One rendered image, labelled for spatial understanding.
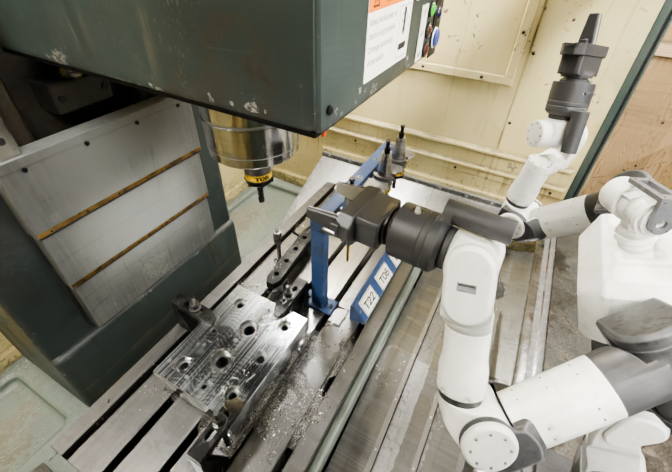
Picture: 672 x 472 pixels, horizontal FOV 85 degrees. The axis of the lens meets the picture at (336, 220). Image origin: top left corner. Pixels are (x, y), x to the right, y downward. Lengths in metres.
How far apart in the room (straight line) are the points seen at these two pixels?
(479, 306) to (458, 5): 1.16
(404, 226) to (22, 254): 0.84
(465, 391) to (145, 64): 0.63
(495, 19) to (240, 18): 1.14
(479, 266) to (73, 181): 0.85
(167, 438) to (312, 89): 0.81
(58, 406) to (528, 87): 1.84
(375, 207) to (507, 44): 1.02
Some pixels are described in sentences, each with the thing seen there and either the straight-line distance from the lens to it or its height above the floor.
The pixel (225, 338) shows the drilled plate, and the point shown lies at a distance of 0.97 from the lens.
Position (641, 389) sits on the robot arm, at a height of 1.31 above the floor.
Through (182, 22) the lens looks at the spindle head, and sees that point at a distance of 0.50.
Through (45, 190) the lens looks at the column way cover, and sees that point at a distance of 0.97.
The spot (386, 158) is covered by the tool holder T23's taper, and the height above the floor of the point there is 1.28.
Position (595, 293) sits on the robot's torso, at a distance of 0.79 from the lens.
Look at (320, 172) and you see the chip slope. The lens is 1.85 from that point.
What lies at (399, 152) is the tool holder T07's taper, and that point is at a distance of 1.14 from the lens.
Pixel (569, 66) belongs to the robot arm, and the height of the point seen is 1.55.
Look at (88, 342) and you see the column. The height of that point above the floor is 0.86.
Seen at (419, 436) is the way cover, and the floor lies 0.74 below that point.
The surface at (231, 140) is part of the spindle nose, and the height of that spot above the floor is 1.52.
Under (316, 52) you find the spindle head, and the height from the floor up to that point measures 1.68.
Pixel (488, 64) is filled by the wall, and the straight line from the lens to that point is 1.51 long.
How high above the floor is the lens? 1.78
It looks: 39 degrees down
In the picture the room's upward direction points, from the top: 2 degrees clockwise
